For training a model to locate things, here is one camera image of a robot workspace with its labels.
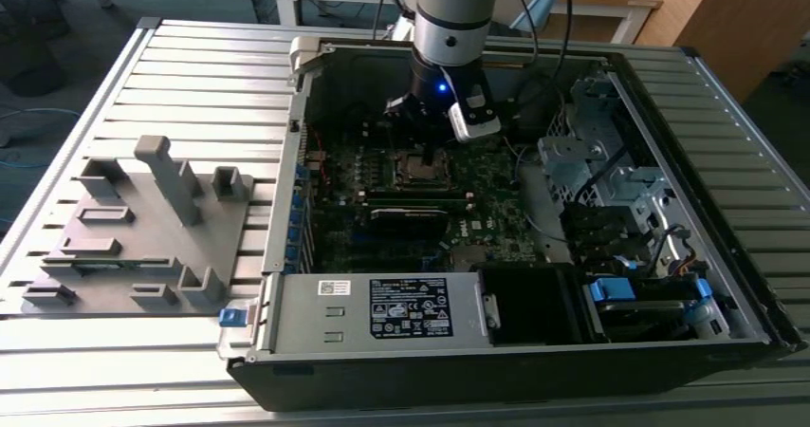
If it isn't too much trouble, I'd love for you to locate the silver CPU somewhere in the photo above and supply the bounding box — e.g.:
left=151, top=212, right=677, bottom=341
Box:
left=404, top=154, right=450, bottom=184

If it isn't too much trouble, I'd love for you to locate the CPU socket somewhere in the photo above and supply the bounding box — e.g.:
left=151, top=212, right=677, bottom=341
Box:
left=389, top=148, right=465, bottom=193

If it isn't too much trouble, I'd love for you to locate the installed RAM stick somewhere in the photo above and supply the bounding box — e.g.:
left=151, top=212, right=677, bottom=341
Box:
left=365, top=187, right=469, bottom=206

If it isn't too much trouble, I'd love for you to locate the grey plastic case latch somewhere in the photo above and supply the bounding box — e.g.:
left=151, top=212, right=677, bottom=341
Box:
left=287, top=36, right=337, bottom=75

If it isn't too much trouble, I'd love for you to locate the silver metal drive cage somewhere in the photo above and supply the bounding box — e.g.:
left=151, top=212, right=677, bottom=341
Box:
left=536, top=64, right=682, bottom=238

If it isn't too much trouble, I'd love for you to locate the green motherboard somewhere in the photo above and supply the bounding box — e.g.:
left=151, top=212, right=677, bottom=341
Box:
left=302, top=127, right=576, bottom=275

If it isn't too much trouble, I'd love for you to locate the black expansion card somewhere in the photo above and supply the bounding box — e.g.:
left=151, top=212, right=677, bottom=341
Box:
left=369, top=206, right=453, bottom=239

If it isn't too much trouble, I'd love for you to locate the silver chipset heatsink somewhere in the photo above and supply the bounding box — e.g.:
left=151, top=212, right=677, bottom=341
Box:
left=452, top=244, right=490, bottom=269

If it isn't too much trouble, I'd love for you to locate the black plastic connector block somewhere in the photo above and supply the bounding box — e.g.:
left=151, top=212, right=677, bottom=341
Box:
left=561, top=202, right=634, bottom=257

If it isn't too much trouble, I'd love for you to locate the blue disk carrier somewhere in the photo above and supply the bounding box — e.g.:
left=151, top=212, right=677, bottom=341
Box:
left=585, top=277, right=638, bottom=303

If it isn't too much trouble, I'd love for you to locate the silver power supply unit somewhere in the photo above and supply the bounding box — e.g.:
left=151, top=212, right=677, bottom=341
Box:
left=269, top=270, right=497, bottom=354

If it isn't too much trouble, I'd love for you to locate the wooden cabinet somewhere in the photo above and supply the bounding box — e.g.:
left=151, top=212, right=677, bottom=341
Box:
left=636, top=0, right=810, bottom=103

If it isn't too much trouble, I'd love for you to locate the grey parts rack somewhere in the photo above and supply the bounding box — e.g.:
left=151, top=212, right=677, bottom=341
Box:
left=18, top=135, right=258, bottom=315

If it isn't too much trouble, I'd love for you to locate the black disk drive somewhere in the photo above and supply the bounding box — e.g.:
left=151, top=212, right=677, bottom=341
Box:
left=594, top=299, right=692, bottom=343

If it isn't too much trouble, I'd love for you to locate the black PC case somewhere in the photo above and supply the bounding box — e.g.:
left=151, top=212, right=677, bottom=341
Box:
left=214, top=35, right=810, bottom=414

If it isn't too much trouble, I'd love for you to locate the green RAM stick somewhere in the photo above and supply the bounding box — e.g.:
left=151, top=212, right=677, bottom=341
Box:
left=70, top=258, right=142, bottom=272

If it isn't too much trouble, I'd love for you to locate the black office chair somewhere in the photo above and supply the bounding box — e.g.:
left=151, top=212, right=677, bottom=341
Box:
left=0, top=0, right=73, bottom=97

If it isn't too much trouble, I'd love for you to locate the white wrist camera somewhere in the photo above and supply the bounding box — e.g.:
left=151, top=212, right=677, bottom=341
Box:
left=446, top=92, right=505, bottom=143

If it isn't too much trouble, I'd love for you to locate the thin grey wire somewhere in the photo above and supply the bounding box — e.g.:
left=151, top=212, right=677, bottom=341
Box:
left=505, top=137, right=541, bottom=181

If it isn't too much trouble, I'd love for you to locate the red black twisted wire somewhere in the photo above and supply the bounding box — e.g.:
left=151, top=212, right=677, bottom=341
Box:
left=311, top=127, right=331, bottom=182

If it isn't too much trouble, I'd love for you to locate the flat dark cable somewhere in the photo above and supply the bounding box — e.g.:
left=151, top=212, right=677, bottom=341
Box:
left=572, top=142, right=633, bottom=211

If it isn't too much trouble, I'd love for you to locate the black power cable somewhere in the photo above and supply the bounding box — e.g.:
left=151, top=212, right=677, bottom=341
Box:
left=650, top=223, right=692, bottom=269

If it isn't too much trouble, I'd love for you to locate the coloured wire bundle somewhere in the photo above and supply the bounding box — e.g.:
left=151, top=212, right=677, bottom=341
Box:
left=669, top=254, right=709, bottom=277

